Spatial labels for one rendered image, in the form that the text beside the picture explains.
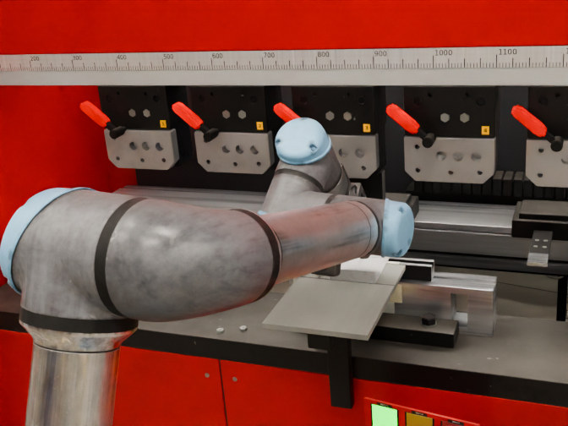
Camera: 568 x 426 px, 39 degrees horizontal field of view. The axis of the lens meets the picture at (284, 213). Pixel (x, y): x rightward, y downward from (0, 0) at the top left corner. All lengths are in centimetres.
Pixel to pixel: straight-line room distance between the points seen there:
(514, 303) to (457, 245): 181
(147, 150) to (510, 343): 77
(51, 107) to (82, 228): 132
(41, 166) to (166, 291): 134
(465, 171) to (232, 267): 72
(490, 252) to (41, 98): 111
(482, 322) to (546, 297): 208
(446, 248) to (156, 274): 110
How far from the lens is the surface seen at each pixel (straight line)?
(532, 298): 356
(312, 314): 133
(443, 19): 132
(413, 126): 133
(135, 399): 173
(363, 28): 135
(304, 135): 112
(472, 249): 172
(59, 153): 209
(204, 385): 162
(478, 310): 149
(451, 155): 137
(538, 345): 150
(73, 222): 76
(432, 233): 172
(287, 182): 111
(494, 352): 147
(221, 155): 150
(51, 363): 80
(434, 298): 149
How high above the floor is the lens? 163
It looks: 21 degrees down
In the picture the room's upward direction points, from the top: 5 degrees counter-clockwise
